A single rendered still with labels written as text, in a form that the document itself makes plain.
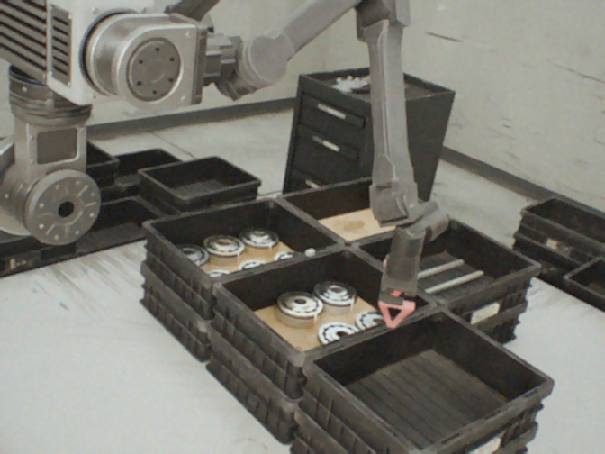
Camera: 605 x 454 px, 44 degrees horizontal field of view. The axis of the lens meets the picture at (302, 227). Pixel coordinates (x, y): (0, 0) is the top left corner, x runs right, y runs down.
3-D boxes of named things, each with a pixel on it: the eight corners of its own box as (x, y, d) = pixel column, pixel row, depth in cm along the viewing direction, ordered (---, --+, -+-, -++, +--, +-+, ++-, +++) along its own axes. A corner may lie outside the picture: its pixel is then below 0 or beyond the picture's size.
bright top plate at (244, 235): (252, 249, 187) (252, 248, 186) (232, 232, 194) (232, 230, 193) (285, 243, 192) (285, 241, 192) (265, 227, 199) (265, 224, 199)
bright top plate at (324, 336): (343, 358, 151) (344, 356, 151) (308, 334, 157) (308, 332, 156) (374, 342, 158) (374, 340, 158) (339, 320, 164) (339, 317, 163)
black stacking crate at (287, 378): (291, 409, 142) (299, 360, 137) (205, 329, 161) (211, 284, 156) (428, 349, 166) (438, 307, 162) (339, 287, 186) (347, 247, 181)
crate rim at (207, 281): (208, 291, 157) (209, 281, 156) (139, 231, 176) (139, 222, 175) (346, 253, 182) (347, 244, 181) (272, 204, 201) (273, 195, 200)
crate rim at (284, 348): (298, 368, 137) (300, 358, 136) (208, 291, 157) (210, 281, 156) (437, 314, 162) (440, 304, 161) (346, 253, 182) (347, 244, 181)
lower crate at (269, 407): (283, 453, 146) (291, 405, 141) (200, 370, 166) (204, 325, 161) (418, 389, 171) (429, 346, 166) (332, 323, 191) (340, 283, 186)
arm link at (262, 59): (343, -36, 147) (381, -58, 139) (376, 25, 151) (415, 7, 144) (202, 67, 120) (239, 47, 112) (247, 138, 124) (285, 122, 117)
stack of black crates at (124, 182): (117, 260, 312) (121, 186, 297) (80, 231, 330) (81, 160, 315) (194, 239, 339) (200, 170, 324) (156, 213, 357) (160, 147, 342)
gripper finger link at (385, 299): (409, 313, 150) (418, 277, 145) (407, 337, 145) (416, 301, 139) (375, 307, 151) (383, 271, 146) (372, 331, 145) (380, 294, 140)
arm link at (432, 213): (366, 202, 141) (401, 194, 135) (401, 180, 149) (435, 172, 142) (390, 258, 143) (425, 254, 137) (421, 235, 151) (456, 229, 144)
